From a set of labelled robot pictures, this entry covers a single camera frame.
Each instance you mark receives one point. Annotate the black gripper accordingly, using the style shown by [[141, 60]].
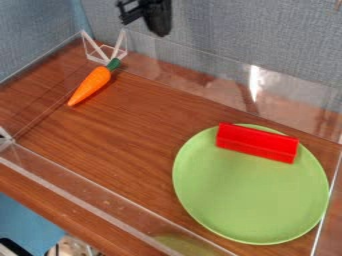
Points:
[[156, 12]]

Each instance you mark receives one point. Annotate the orange toy carrot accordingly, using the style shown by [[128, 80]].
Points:
[[93, 82]]

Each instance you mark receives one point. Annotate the green round plate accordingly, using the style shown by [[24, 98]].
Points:
[[248, 199]]

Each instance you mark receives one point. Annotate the red rectangular block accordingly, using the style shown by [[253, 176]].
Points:
[[256, 142]]

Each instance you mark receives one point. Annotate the clear acrylic barrier wall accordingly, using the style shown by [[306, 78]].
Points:
[[89, 165]]

